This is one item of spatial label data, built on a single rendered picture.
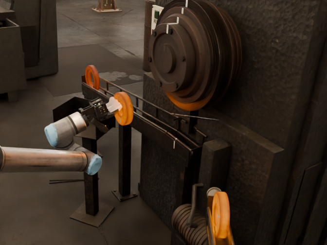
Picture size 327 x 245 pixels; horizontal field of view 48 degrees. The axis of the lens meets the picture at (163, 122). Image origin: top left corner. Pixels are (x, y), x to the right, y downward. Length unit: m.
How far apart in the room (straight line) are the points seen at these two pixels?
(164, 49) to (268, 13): 0.42
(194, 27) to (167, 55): 0.16
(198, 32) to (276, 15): 0.28
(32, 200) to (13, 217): 0.17
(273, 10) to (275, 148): 0.50
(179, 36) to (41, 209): 1.49
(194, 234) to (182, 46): 0.74
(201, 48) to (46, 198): 1.55
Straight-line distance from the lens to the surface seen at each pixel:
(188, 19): 1.47
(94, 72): 2.55
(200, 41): 1.41
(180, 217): 1.58
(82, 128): 1.63
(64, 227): 2.31
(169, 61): 1.48
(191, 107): 1.56
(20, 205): 2.52
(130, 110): 1.67
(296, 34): 1.33
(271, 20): 1.40
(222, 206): 1.25
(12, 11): 4.12
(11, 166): 1.31
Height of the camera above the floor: 1.56
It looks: 27 degrees down
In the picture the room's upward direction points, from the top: 4 degrees clockwise
